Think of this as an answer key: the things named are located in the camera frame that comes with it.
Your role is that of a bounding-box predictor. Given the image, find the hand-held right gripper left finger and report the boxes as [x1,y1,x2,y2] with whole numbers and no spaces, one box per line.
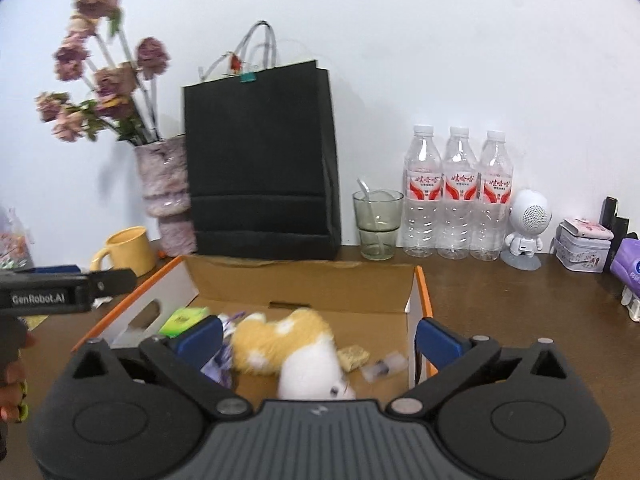
[59,316,254,421]

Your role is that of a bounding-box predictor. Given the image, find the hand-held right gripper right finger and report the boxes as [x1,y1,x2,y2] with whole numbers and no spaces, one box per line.
[385,317,584,421]

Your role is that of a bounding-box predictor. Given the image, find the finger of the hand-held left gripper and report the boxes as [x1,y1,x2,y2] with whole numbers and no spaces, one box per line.
[82,269,137,307]

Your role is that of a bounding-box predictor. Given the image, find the green tissue pack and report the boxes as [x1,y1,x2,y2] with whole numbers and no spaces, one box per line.
[159,306,211,338]

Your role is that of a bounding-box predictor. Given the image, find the purple cloth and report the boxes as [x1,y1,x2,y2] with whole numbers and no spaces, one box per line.
[200,312,246,391]

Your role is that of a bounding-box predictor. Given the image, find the small clear plastic bag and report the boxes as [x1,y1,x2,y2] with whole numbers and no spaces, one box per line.
[361,352,408,383]

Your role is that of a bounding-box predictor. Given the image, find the beige small block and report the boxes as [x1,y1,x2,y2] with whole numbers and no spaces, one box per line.
[337,345,371,372]

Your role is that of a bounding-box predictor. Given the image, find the yellow white plush toy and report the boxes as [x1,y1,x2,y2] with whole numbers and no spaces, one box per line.
[229,308,358,401]

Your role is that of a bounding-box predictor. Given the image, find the red cardboard box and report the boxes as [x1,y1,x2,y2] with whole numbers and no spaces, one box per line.
[71,254,433,396]

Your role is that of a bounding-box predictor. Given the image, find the person's left hand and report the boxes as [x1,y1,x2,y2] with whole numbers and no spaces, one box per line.
[0,320,37,426]

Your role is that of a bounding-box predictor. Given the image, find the yellow mug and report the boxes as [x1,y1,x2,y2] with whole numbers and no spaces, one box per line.
[90,226,157,277]

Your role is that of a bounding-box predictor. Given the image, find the pink wrapped flowers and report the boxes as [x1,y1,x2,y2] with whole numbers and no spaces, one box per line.
[0,205,36,268]

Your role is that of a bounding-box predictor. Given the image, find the purple ceramic vase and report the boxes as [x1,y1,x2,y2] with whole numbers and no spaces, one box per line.
[134,135,197,257]

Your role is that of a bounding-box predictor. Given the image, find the clear drinking glass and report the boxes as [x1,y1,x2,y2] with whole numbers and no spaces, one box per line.
[352,189,405,261]

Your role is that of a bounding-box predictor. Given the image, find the red label water bottle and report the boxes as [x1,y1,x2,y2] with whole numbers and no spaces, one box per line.
[403,125,445,257]
[470,130,515,262]
[436,126,482,261]

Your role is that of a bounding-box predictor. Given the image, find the white robot speaker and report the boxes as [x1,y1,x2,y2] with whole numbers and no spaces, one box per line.
[501,189,552,271]

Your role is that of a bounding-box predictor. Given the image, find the spoon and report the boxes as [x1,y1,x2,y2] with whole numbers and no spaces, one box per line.
[356,178,388,256]

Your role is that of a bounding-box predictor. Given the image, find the white printed tin box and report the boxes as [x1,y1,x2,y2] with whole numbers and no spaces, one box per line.
[554,225,613,274]

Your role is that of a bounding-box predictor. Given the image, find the black paper bag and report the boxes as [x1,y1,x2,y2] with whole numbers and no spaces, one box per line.
[182,20,343,261]

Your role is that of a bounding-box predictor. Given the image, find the pink flat case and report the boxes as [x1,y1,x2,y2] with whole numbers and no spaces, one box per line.
[560,217,615,240]

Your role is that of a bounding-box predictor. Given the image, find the dried pink flower bouquet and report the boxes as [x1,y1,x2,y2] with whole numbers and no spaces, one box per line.
[35,0,172,145]

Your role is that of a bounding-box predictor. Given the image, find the purple tissue pack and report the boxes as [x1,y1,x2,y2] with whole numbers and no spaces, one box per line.
[610,237,640,293]

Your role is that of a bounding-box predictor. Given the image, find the black upright box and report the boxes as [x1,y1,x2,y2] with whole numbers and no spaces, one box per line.
[600,196,631,241]

